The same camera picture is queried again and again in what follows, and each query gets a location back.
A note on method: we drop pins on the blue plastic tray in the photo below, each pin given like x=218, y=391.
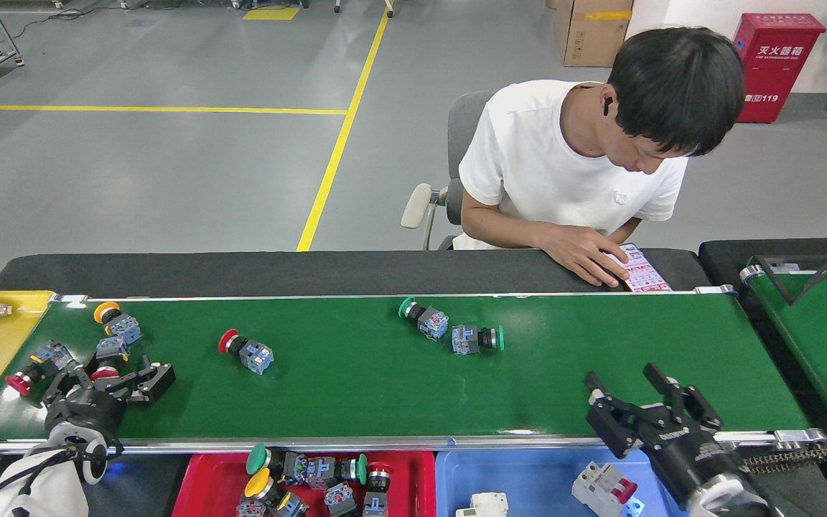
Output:
x=528, y=481

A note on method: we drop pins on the cardboard box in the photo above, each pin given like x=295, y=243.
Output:
x=589, y=36

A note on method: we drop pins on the white circuit breaker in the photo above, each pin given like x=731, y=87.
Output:
x=600, y=488
x=482, y=506

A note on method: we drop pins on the red plastic tray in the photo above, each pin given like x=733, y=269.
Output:
x=202, y=488

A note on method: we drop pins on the person's right hand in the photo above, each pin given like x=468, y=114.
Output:
x=589, y=255

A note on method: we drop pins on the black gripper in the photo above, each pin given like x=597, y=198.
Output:
x=87, y=415
x=697, y=459

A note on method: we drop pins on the red fire extinguisher cabinet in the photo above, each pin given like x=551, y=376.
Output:
x=779, y=72

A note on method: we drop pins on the person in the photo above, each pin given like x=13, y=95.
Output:
x=528, y=158

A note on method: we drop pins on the short green conveyor belt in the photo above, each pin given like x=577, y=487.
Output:
x=815, y=337

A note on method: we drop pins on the grey office chair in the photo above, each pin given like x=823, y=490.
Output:
x=464, y=122

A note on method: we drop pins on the smartphone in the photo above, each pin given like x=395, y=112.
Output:
x=647, y=276

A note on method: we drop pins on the long green conveyor belt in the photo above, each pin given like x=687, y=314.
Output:
x=349, y=388

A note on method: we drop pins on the yellow push button switch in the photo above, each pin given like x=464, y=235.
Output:
x=257, y=482
x=125, y=329

